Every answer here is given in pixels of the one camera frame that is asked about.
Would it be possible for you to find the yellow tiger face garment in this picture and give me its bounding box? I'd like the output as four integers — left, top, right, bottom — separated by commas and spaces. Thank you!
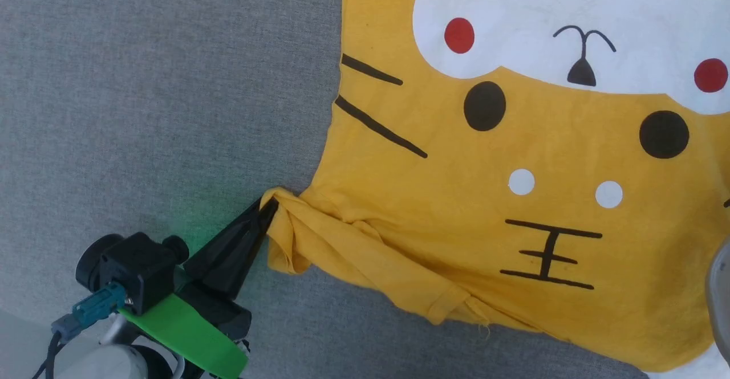
265, 0, 730, 379

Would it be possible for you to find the grey fabric sofa surface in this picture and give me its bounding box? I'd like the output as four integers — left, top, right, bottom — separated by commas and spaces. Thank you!
0, 0, 651, 379

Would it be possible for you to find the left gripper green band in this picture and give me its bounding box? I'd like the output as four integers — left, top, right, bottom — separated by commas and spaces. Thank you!
119, 197, 279, 379

